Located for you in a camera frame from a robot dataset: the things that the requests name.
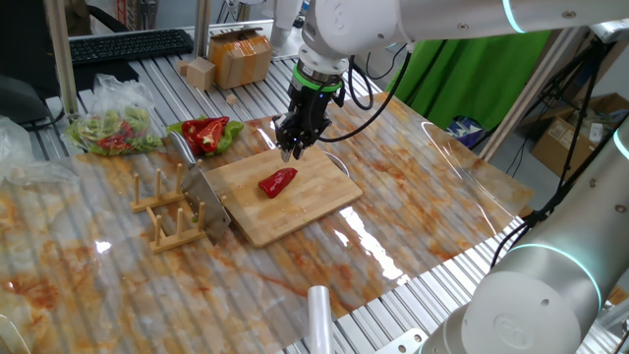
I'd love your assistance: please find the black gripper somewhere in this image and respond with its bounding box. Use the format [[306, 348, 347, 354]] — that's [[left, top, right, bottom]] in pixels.
[[272, 87, 345, 162]]

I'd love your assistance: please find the steel cleaver knife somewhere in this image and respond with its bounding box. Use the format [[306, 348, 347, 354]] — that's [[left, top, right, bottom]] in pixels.
[[168, 130, 232, 246]]

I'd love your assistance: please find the bag of chopped peppers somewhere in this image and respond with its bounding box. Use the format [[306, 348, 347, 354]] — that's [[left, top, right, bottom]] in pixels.
[[65, 73, 164, 157]]

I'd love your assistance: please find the red pepper piece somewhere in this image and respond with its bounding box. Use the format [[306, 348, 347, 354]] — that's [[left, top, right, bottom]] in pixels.
[[257, 167, 299, 200]]

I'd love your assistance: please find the large green pepper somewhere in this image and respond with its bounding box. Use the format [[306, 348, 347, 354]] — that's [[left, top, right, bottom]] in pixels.
[[214, 119, 245, 157]]

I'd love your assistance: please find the bamboo cutting board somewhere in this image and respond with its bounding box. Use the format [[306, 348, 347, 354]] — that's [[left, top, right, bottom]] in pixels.
[[203, 139, 364, 249]]

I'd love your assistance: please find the taped cardboard box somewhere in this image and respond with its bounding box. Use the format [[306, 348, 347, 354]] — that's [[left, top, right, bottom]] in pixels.
[[206, 27, 274, 90]]

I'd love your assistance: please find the marble pattern plastic mat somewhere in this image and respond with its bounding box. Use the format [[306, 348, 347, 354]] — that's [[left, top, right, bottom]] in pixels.
[[0, 91, 535, 354]]

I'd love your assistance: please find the dark red pepper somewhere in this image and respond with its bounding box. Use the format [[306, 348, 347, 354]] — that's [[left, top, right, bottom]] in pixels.
[[181, 116, 231, 139]]

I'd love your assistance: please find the large wooden cube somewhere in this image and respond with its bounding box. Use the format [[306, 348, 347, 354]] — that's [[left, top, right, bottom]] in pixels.
[[185, 56, 217, 92]]

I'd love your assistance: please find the wooden peg rack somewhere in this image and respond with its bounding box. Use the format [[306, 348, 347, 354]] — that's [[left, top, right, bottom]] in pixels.
[[130, 159, 228, 255]]

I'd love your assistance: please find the blue patterned bag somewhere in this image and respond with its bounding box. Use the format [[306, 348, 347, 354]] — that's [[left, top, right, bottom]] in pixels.
[[445, 116, 486, 148]]

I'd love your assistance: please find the white plastic roll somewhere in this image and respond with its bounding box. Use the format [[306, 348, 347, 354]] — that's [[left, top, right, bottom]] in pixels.
[[307, 285, 335, 354]]

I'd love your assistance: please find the green cloth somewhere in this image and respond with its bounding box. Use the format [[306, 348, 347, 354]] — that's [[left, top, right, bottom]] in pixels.
[[385, 29, 554, 132]]

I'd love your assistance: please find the black keyboard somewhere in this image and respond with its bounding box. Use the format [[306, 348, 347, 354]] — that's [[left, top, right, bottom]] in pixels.
[[68, 28, 196, 68]]

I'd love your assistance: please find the empty clear plastic bag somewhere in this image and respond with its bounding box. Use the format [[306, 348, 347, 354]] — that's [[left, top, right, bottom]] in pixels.
[[0, 115, 80, 187]]

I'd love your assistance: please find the black office chair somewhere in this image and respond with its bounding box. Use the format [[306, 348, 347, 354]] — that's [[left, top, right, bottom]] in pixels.
[[0, 0, 70, 127]]

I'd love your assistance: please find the black tripod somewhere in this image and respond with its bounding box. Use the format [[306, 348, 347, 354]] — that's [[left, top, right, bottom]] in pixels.
[[540, 38, 610, 198]]

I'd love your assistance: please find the short looped black cable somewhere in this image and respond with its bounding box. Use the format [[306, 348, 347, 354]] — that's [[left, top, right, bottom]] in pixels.
[[346, 55, 374, 112]]

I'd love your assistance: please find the long black gripper cable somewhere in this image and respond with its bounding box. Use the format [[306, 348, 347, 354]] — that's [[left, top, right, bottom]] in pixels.
[[317, 46, 413, 144]]

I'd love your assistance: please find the aluminium frame post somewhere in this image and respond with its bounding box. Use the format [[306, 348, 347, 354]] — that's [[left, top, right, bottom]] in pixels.
[[479, 24, 589, 162], [43, 0, 80, 119], [193, 0, 212, 59]]

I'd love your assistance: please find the black cable bundle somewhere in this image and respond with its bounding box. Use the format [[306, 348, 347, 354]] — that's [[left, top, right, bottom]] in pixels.
[[489, 112, 629, 270]]

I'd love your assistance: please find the silver depth camera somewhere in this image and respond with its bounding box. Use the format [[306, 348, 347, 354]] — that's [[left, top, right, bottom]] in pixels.
[[589, 18, 629, 44]]

